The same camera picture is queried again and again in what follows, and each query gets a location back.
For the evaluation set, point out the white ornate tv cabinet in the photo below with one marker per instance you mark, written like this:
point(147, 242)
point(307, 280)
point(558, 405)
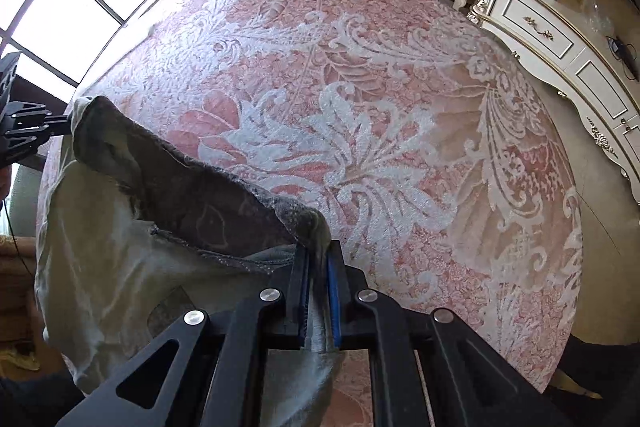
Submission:
point(554, 42)

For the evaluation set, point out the pink white lace tablecloth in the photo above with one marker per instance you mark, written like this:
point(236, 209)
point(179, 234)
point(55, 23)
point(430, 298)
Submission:
point(414, 133)

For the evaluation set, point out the light green fleece sweater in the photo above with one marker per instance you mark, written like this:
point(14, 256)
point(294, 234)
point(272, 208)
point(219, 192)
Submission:
point(134, 234)

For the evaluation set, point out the clear plastic wrap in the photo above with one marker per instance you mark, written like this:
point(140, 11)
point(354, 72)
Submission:
point(596, 18)

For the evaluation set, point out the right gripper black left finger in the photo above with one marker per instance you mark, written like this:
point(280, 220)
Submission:
point(206, 369)

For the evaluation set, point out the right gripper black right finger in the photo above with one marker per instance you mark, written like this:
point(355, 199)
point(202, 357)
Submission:
point(427, 369)

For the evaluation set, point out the black cable device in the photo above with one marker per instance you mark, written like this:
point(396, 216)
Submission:
point(625, 54)

